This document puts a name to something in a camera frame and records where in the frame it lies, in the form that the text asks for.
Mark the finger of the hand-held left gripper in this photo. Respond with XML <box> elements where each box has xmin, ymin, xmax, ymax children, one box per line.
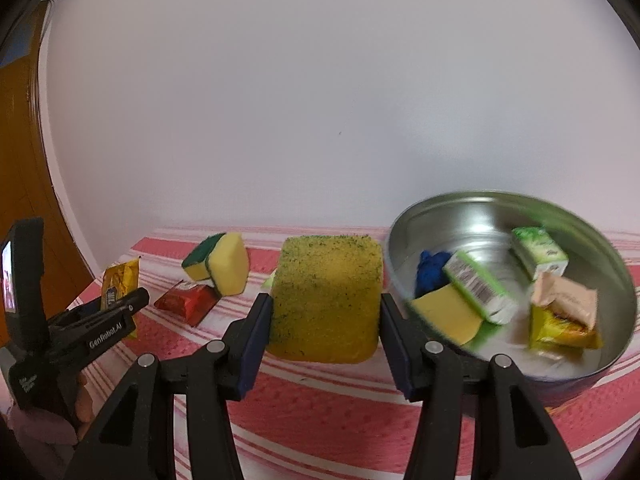
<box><xmin>47</xmin><ymin>287</ymin><xmax>151</xmax><ymax>350</ymax></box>

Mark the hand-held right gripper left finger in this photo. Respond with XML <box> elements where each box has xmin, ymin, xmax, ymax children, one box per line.
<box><xmin>65</xmin><ymin>292</ymin><xmax>275</xmax><ymax>480</ymax></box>

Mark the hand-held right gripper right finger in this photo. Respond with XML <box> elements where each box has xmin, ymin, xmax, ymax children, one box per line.
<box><xmin>380</xmin><ymin>292</ymin><xmax>568</xmax><ymax>480</ymax></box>

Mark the yellow snack sachet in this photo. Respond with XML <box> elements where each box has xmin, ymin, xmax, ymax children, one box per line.
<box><xmin>101</xmin><ymin>258</ymin><xmax>142</xmax><ymax>341</ymax></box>

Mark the plain yellow sponge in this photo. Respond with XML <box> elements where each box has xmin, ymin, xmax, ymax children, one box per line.
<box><xmin>409</xmin><ymin>282</ymin><xmax>483</xmax><ymax>347</ymax></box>

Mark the red snack packet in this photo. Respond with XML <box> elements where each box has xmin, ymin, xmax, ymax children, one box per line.
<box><xmin>154</xmin><ymin>280</ymin><xmax>221</xmax><ymax>327</ymax></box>

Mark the green speckled yellow sponge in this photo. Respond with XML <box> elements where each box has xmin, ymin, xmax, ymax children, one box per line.
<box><xmin>265</xmin><ymin>234</ymin><xmax>386</xmax><ymax>365</ymax></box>

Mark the blue cloth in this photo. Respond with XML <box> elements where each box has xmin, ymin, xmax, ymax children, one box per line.
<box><xmin>414</xmin><ymin>250</ymin><xmax>453</xmax><ymax>298</ymax></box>

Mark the green white carton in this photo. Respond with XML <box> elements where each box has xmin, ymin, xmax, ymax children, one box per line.
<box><xmin>444</xmin><ymin>250</ymin><xmax>518</xmax><ymax>326</ymax></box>
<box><xmin>510</xmin><ymin>226</ymin><xmax>569</xmax><ymax>281</ymax></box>

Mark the round metal cookie tin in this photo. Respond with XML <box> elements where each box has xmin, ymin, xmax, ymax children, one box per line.
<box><xmin>385</xmin><ymin>190</ymin><xmax>640</xmax><ymax>408</ymax></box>

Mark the yellow cracker packet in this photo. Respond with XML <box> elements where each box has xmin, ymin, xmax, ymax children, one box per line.
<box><xmin>529</xmin><ymin>305</ymin><xmax>604</xmax><ymax>356</ymax></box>

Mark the beige paper packet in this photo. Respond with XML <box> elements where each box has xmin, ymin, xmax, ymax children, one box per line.
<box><xmin>530</xmin><ymin>272</ymin><xmax>599</xmax><ymax>328</ymax></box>

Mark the person's left forearm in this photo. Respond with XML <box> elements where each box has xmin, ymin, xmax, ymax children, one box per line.
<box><xmin>0</xmin><ymin>400</ymin><xmax>81</xmax><ymax>480</ymax></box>

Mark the person's left hand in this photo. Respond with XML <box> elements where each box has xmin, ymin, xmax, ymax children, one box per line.
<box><xmin>60</xmin><ymin>372</ymin><xmax>97</xmax><ymax>441</ymax></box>

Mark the red striped tablecloth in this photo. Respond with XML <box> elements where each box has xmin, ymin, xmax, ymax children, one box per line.
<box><xmin>65</xmin><ymin>225</ymin><xmax>640</xmax><ymax>480</ymax></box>

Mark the wooden door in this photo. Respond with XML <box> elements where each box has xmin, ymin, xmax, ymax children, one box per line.
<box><xmin>0</xmin><ymin>0</ymin><xmax>96</xmax><ymax>351</ymax></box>

